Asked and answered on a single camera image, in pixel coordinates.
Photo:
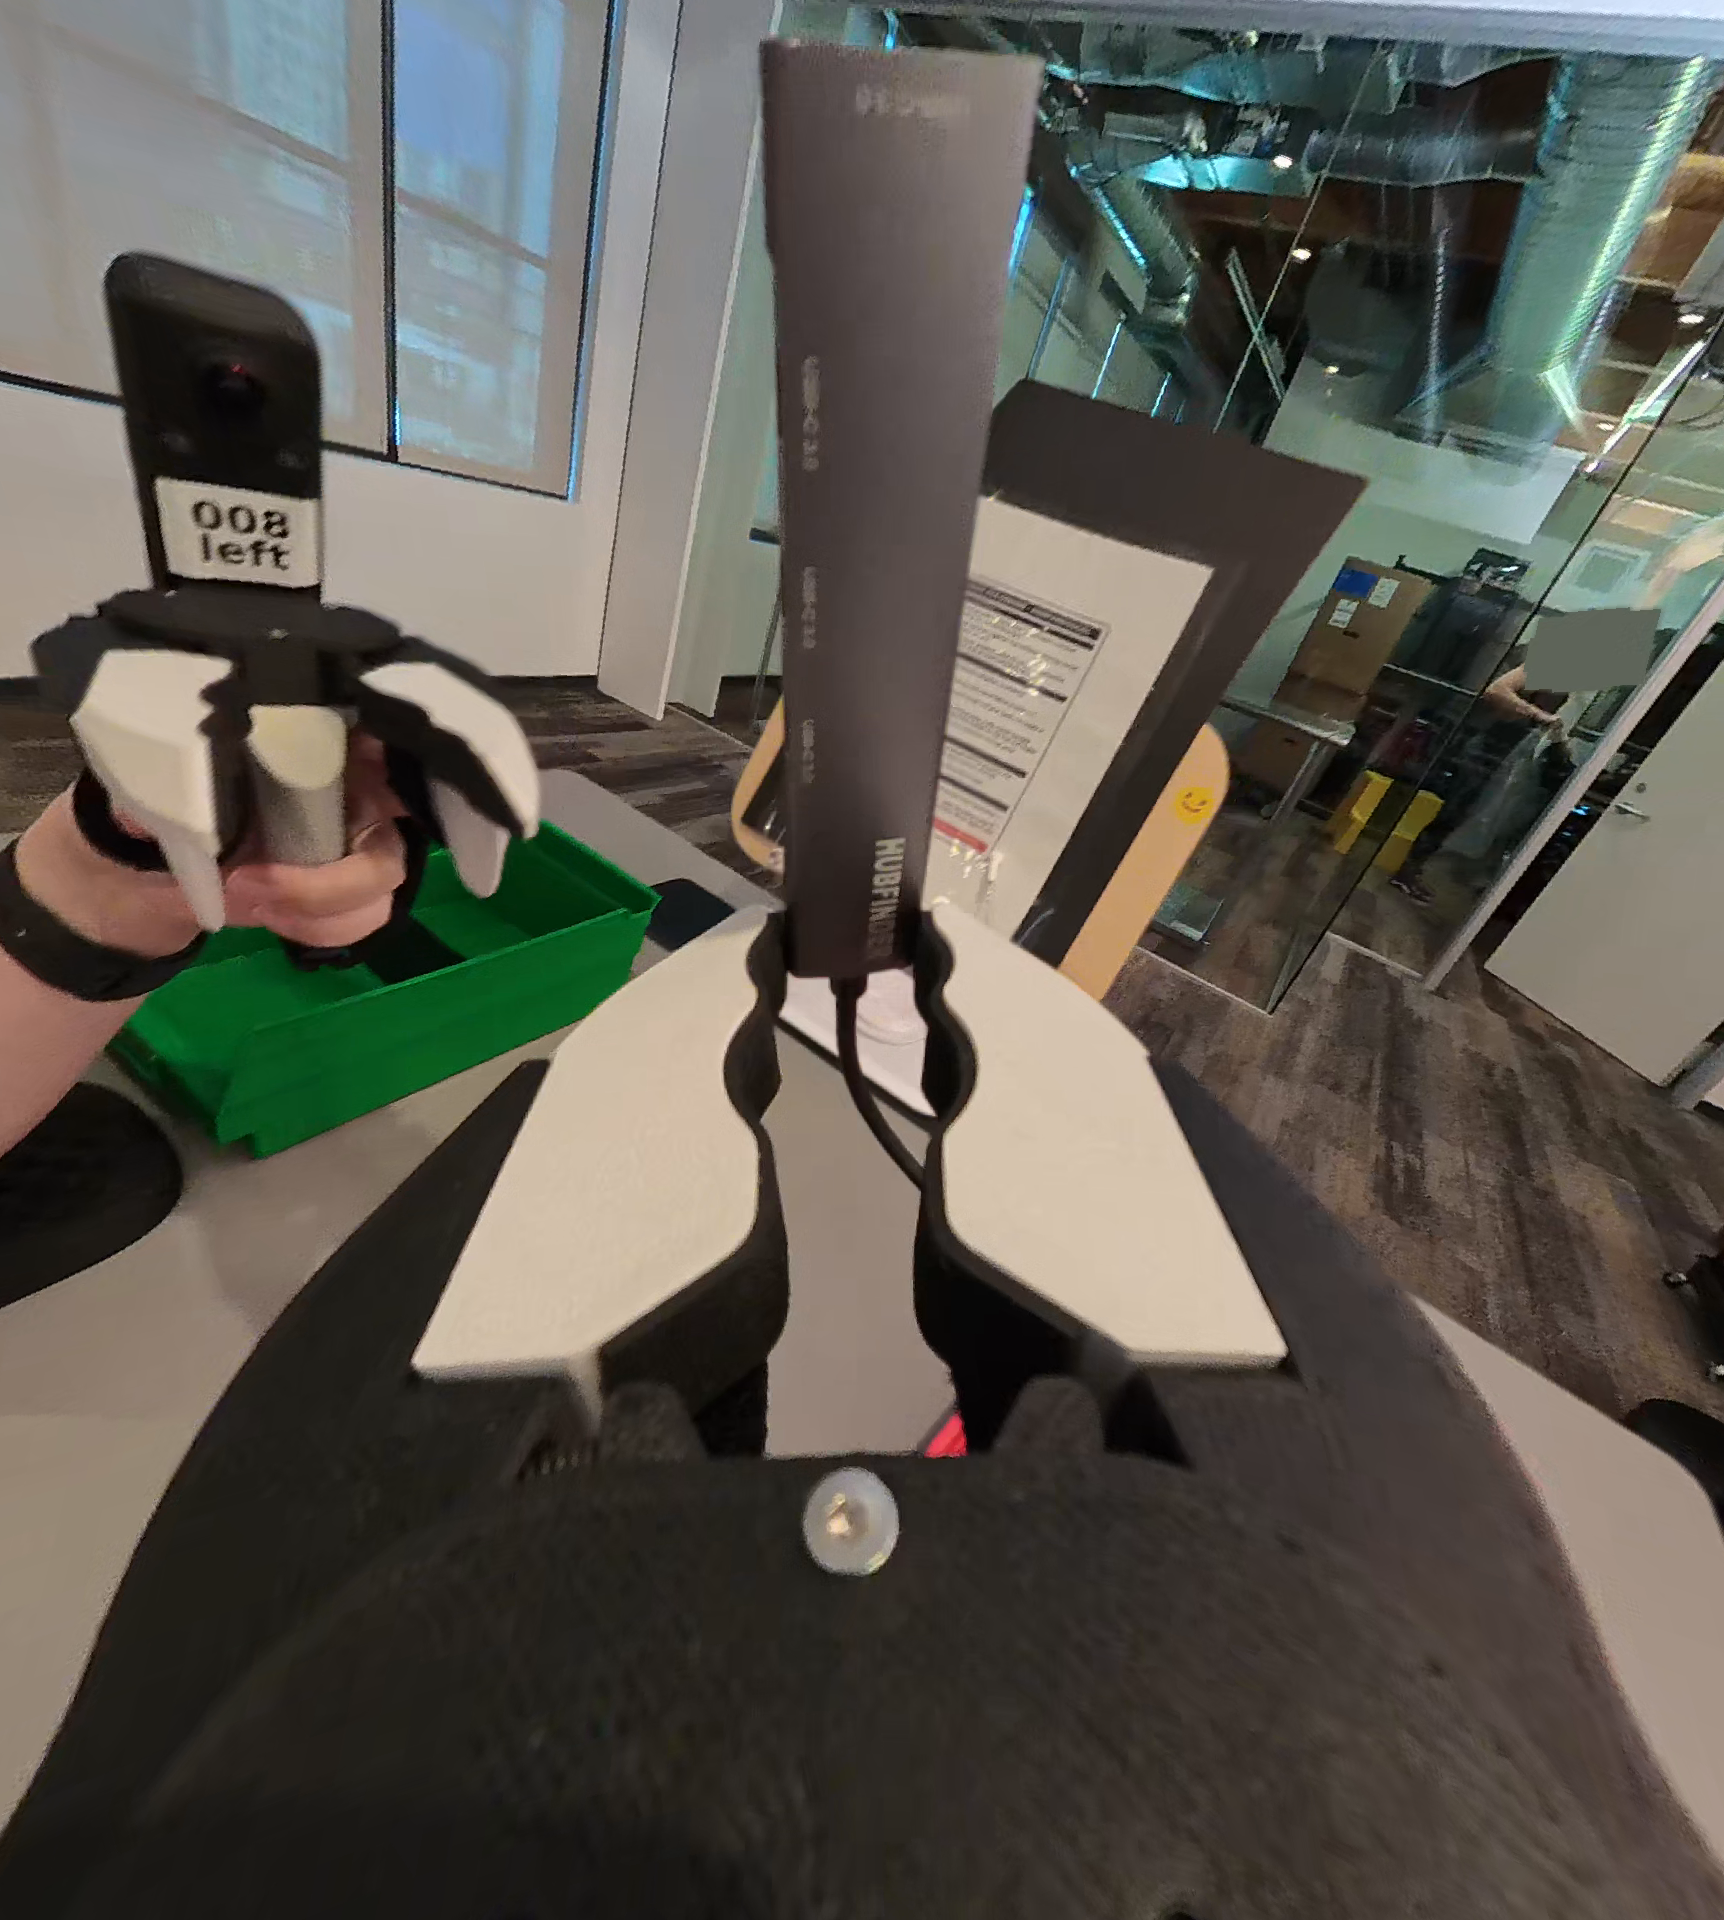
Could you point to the cardboard box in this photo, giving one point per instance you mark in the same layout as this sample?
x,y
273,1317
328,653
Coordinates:
x,y
1365,630

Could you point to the person's left hand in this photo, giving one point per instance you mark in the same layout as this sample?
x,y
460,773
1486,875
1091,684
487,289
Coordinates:
x,y
277,897

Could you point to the window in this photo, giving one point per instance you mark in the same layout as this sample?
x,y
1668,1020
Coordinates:
x,y
481,240

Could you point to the black textured pad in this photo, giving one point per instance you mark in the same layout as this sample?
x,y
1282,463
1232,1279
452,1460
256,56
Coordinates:
x,y
7,1215

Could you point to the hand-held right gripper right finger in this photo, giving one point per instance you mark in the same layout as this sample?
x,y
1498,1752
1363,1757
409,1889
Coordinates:
x,y
1086,1185

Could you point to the black framed instruction sign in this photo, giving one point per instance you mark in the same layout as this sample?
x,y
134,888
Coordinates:
x,y
1177,644

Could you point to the yellow smiley sticker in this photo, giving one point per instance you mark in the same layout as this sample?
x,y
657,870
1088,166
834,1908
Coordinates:
x,y
1191,804

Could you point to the white door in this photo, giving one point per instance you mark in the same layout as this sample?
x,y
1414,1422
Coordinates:
x,y
1672,885

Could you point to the yellow floor sign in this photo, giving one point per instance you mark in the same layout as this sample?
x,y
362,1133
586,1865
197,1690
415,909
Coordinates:
x,y
1386,812

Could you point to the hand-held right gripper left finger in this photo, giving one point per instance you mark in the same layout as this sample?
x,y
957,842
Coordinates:
x,y
607,1185

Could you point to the silver ventilation duct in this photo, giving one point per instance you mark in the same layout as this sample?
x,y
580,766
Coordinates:
x,y
1583,254

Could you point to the dark grey usb hub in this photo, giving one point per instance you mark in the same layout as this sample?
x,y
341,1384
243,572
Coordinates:
x,y
893,450

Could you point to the green plastic bin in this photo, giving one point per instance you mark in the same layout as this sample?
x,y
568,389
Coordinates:
x,y
352,1035

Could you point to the dark flat device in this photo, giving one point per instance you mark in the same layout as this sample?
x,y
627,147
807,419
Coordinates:
x,y
692,910

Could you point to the black wristband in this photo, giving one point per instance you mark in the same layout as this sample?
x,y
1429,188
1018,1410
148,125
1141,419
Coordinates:
x,y
67,944

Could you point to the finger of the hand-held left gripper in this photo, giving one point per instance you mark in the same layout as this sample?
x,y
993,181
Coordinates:
x,y
481,751
151,734

